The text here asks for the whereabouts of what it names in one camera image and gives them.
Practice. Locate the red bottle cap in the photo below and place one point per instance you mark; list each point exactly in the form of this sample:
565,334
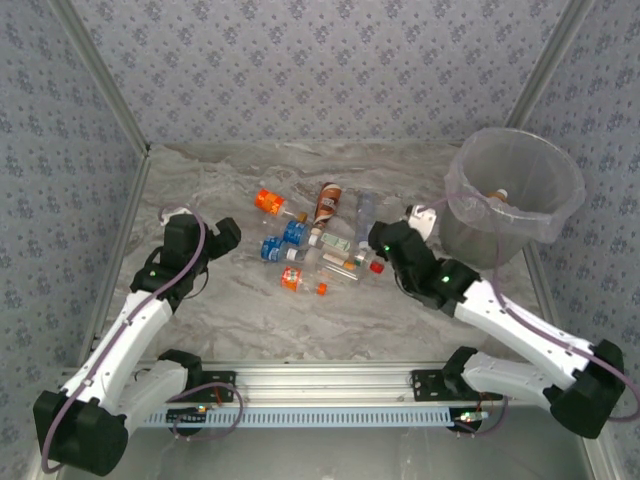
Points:
377,268

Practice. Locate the clear plastic water bottle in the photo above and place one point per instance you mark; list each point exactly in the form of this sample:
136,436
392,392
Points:
365,212

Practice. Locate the green label plastic bottle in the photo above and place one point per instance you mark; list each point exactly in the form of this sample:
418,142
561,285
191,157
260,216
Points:
336,242

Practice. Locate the blue label plastic bottle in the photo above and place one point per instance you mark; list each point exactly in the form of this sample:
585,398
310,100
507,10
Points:
272,249
296,233

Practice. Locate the orange label bottle tan cap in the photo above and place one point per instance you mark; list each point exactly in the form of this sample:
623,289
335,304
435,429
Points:
270,201

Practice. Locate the brown drink bottle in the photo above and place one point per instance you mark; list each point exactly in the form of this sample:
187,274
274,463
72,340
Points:
327,205

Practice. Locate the clear bottle tan cap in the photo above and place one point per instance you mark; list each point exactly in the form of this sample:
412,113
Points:
498,194

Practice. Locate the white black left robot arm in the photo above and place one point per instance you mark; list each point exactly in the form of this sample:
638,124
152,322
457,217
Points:
125,330

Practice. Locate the translucent grey bin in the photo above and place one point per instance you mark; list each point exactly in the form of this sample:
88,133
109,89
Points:
475,245

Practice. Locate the clear plastic bin liner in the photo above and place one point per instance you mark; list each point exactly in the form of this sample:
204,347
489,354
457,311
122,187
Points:
550,220

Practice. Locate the aluminium table edge profile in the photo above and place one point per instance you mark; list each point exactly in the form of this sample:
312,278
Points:
116,250
537,285

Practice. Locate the plain clear plastic bottle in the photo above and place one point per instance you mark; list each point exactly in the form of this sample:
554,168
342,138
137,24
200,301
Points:
342,277

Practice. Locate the black mounting plate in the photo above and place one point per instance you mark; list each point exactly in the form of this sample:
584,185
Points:
425,385
220,377

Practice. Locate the small circuit board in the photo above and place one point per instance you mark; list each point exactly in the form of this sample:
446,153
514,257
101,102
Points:
187,415
470,417

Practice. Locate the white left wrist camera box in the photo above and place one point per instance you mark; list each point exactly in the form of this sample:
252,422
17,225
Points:
177,211

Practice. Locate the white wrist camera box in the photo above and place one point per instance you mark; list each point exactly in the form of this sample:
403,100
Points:
425,220
177,211

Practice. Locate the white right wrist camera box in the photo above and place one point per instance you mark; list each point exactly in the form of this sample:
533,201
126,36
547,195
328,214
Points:
425,220

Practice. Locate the aluminium mounting rail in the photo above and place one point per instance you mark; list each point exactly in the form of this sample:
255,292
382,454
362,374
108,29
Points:
325,382

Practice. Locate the aluminium frame post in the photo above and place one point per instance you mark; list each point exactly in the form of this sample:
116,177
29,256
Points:
550,60
102,75

